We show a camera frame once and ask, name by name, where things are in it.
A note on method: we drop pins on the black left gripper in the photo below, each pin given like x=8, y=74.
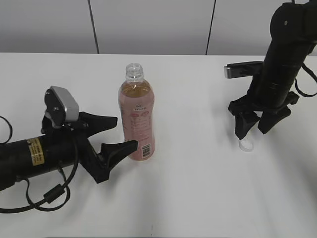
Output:
x=69, y=144

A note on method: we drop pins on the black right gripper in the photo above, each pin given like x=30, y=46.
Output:
x=274, y=106

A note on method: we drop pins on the white bottle cap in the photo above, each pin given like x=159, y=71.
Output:
x=246, y=145

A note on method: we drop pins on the pink label tea bottle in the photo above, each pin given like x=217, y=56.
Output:
x=136, y=101

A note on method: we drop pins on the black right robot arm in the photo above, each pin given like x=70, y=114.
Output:
x=293, y=30

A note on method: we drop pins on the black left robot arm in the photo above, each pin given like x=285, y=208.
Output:
x=22, y=159

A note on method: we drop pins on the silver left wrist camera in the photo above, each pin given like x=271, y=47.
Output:
x=61, y=106

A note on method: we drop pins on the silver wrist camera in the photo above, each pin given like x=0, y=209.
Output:
x=61, y=106
x=242, y=69

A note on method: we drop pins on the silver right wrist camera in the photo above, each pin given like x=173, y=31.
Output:
x=242, y=69

